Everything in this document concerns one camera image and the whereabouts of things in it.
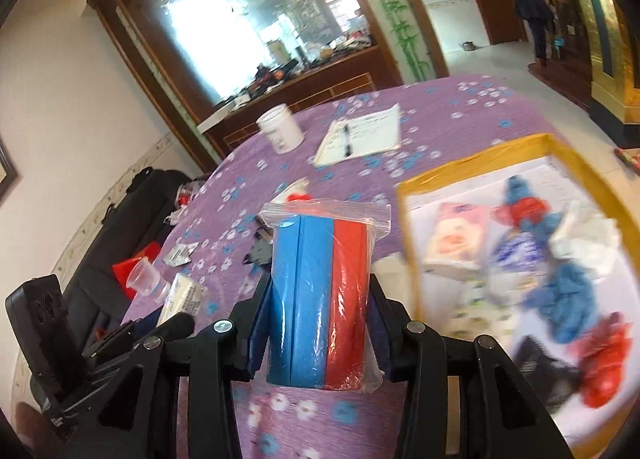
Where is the pink tissue pack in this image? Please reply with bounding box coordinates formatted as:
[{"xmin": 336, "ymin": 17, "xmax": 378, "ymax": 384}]
[{"xmin": 422, "ymin": 202, "xmax": 490, "ymax": 281}]

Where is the red plastic bag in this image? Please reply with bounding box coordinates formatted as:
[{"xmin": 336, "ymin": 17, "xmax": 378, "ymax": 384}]
[{"xmin": 570, "ymin": 312, "xmax": 634, "ymax": 408}]

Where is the red white tissue pack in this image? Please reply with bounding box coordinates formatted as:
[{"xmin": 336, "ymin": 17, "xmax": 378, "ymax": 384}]
[{"xmin": 272, "ymin": 177, "xmax": 309, "ymax": 203}]

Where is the crumpled silver wrapper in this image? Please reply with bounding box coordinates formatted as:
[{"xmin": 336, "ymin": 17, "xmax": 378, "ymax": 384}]
[{"xmin": 163, "ymin": 242, "xmax": 198, "ymax": 268}]

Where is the black pen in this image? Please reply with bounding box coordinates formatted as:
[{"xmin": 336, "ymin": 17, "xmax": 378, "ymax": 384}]
[{"xmin": 342, "ymin": 123, "xmax": 352, "ymax": 158}]

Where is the yellow-rimmed white foam box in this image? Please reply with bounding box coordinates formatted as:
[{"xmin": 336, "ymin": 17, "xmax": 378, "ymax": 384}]
[{"xmin": 398, "ymin": 134, "xmax": 639, "ymax": 458}]

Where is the blue white tissue pack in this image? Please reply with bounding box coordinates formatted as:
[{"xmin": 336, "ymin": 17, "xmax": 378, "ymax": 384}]
[{"xmin": 488, "ymin": 231, "xmax": 547, "ymax": 291}]

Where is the wooden sideboard counter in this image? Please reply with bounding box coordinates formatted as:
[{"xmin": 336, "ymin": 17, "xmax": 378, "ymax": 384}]
[{"xmin": 204, "ymin": 46, "xmax": 402, "ymax": 158}]

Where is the clear plastic cup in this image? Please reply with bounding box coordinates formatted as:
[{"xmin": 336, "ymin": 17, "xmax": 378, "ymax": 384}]
[{"xmin": 126, "ymin": 257, "xmax": 170, "ymax": 304}]

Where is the purple floral tablecloth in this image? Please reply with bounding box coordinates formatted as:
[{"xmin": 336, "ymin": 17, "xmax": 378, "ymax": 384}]
[{"xmin": 121, "ymin": 73, "xmax": 576, "ymax": 459}]

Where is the person in dark clothes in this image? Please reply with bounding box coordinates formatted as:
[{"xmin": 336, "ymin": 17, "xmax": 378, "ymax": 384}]
[{"xmin": 514, "ymin": 0, "xmax": 554, "ymax": 68}]

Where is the blue knitted cloth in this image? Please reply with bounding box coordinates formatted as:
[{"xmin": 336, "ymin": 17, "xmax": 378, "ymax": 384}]
[{"xmin": 523, "ymin": 262, "xmax": 598, "ymax": 344}]

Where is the blue red sponge pack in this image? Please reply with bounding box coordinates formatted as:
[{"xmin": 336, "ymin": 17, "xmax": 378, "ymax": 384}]
[{"xmin": 260, "ymin": 199, "xmax": 392, "ymax": 393}]

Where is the white paper notepad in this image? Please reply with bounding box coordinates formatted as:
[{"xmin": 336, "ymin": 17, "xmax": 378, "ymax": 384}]
[{"xmin": 314, "ymin": 104, "xmax": 401, "ymax": 167}]

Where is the white plastic bag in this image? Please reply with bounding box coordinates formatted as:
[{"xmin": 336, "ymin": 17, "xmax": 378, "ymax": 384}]
[{"xmin": 548, "ymin": 200, "xmax": 622, "ymax": 279}]

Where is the blue towel with red bag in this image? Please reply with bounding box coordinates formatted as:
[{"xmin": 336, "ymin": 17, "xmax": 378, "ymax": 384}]
[{"xmin": 492, "ymin": 175, "xmax": 563, "ymax": 243}]

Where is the white plastic jar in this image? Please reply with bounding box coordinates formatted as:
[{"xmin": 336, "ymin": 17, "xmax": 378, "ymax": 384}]
[{"xmin": 256, "ymin": 104, "xmax": 305, "ymax": 154}]

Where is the black sofa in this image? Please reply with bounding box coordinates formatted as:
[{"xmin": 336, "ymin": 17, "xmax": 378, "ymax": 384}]
[{"xmin": 62, "ymin": 167, "xmax": 191, "ymax": 352}]

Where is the white face tissue pack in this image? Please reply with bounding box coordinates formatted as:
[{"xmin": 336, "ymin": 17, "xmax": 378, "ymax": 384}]
[{"xmin": 156, "ymin": 273, "xmax": 208, "ymax": 327}]

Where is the black plastic package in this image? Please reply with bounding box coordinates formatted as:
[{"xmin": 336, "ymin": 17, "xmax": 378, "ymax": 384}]
[{"xmin": 512, "ymin": 335, "xmax": 582, "ymax": 415}]

